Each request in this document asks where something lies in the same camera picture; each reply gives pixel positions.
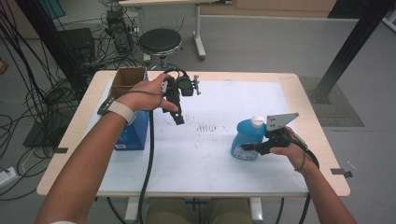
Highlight white table leg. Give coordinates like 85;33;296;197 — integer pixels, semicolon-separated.
124;196;141;224
248;196;264;224

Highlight white-legged desk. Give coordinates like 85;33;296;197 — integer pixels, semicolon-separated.
118;0;233;61

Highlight black round stool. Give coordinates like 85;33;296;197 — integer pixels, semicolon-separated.
138;27;184;71

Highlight thin white cable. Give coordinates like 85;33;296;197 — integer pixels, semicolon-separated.
21;147;35;166

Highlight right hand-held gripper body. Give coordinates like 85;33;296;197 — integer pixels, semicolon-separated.
255;112;300;157

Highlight person's left hand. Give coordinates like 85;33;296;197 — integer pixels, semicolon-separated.
116;72;181;114

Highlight black metal post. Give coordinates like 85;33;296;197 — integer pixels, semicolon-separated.
13;0;87;94
307;0;396;105

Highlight blue bottle with white cap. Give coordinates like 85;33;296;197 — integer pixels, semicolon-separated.
231;116;269;161

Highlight tangle of black floor cables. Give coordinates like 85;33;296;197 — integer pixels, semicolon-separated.
0;0;148;202

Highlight black computer tower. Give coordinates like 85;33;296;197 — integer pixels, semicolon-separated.
106;8;135;54

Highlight left hand-held gripper black cable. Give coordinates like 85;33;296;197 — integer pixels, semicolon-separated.
136;110;156;224

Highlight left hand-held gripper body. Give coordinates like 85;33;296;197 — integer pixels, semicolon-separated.
162;74;202;114

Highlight blue cardboard box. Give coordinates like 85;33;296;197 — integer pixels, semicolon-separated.
108;66;150;151

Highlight white power strip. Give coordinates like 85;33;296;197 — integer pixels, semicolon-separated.
0;166;17;189

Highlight person's right hand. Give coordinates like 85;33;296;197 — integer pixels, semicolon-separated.
269;125;316;175

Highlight wooden cabinet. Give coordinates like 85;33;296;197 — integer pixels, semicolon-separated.
200;0;338;19

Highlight person's khaki trouser legs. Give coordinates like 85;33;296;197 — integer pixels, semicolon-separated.
145;197;252;224

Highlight black floor mat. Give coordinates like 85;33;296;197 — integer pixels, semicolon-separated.
22;119;76;148

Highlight white table mat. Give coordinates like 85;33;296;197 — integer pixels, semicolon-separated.
96;79;309;198

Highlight black equipment box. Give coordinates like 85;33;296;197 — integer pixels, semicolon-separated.
57;27;96;63

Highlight wristwatch with white band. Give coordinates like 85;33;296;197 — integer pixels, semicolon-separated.
96;96;137;125

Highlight teal panel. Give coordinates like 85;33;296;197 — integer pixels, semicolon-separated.
37;0;66;21

